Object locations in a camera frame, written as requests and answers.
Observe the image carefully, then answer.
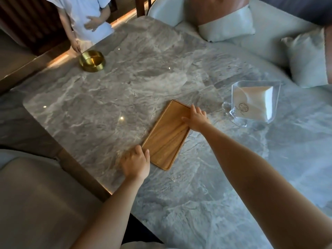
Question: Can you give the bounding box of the person's left hand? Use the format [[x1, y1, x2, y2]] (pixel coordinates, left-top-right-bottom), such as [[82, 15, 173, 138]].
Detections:
[[120, 145, 151, 181]]

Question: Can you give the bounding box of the person's right hand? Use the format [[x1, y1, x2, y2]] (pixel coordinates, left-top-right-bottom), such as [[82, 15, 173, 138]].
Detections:
[[181, 104, 212, 132]]

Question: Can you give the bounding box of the rectangular wooden tray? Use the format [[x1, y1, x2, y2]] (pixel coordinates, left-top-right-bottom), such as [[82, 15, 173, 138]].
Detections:
[[141, 99, 194, 171]]

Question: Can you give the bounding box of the person's left forearm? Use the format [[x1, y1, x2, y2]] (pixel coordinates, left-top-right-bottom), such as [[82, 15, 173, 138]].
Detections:
[[71, 176, 146, 249]]

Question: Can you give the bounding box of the person's right forearm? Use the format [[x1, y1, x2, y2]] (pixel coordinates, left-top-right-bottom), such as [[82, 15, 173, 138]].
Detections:
[[195, 123, 332, 249]]

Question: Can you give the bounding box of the stack of white napkins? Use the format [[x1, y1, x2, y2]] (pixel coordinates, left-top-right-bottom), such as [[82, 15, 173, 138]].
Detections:
[[233, 86, 274, 123]]

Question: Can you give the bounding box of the clear glass napkin holder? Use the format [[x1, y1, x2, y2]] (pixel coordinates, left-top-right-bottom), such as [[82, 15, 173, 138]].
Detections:
[[222, 80, 282, 128]]

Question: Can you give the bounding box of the small white cushion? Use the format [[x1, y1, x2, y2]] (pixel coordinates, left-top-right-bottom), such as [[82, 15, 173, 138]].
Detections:
[[198, 4, 256, 42]]

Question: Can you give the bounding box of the brown cushion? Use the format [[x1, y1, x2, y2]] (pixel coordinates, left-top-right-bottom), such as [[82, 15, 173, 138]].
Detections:
[[185, 0, 251, 27], [324, 24, 332, 85]]

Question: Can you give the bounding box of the light grey sofa bench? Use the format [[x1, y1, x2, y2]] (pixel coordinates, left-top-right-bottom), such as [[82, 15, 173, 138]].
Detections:
[[147, 0, 332, 92]]

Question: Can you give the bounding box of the round gold metal bowl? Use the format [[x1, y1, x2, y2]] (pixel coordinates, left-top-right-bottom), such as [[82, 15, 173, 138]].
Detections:
[[79, 50, 106, 73]]

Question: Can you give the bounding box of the grey upholstered chair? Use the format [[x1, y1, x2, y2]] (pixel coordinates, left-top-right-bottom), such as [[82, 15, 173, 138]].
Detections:
[[0, 149, 110, 249]]

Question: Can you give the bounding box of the dark wooden chair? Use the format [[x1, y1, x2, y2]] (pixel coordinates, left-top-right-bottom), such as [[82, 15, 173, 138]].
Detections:
[[135, 0, 159, 18]]

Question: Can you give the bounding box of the large white cushion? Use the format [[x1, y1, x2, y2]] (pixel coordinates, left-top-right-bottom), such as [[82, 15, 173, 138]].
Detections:
[[281, 28, 329, 89]]

